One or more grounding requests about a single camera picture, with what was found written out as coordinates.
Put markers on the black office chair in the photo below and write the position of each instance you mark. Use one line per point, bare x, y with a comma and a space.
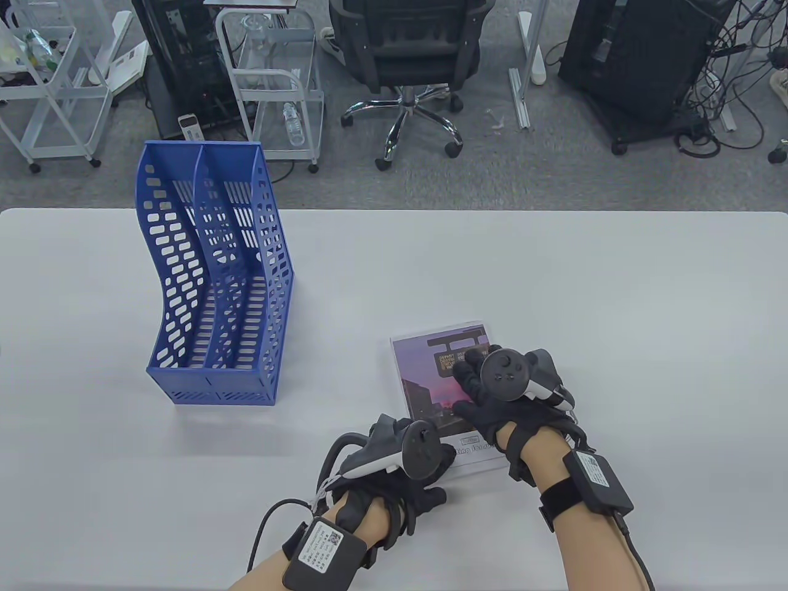
409, 43

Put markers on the book with purple sunset cover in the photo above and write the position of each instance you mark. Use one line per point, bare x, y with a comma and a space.
425, 369

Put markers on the person's left forearm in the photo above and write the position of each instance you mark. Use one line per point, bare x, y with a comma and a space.
271, 575

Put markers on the green label plastic bottle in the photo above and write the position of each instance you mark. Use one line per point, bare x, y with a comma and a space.
42, 48

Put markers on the person's left thumb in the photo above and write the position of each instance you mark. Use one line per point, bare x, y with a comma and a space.
431, 497

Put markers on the person's right hand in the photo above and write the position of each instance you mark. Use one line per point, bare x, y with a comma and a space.
523, 422

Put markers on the white remote control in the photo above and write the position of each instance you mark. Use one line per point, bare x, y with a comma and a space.
190, 128

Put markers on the white rolling cart with clutter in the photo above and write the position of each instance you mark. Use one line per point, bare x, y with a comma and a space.
55, 80

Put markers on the black sensor box right wrist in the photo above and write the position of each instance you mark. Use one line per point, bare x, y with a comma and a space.
600, 483

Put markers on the black controller on glove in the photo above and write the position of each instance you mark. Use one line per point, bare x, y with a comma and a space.
418, 449
505, 374

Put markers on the black controller on right glove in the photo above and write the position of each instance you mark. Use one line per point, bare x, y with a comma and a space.
505, 374

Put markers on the person's right forearm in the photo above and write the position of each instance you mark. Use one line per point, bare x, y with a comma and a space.
591, 554

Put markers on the large black computer case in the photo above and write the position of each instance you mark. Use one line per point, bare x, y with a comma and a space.
640, 55

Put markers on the clear plastic water bottle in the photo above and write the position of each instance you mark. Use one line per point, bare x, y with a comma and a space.
293, 123

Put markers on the black controller on left glove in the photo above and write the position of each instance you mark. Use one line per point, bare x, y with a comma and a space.
418, 449

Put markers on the white desk leg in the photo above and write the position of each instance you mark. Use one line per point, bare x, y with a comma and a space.
532, 55

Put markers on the black computer tower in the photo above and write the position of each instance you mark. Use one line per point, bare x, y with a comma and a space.
178, 55

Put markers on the person's left hand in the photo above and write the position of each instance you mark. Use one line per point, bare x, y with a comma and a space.
363, 498

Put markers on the person's right thumb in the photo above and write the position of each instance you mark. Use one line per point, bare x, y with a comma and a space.
471, 412

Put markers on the black sensor box wrist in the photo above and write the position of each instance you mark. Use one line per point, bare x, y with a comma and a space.
600, 483
320, 554

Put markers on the black sensor box left wrist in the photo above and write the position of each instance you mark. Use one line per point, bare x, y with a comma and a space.
320, 554

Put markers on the blue perforated file rack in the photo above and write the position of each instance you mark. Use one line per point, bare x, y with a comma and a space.
184, 388

